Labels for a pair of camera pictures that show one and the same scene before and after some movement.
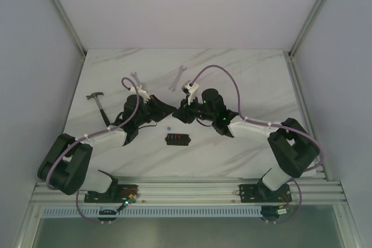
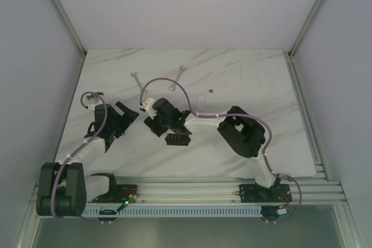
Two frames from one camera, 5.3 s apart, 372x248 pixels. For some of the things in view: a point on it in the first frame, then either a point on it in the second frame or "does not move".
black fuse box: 176,139 does not move
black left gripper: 154,108 -> 122,119
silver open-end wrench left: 134,75 does not move
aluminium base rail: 204,190 does not move
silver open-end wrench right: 174,85 does not move
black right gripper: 185,114 -> 152,124
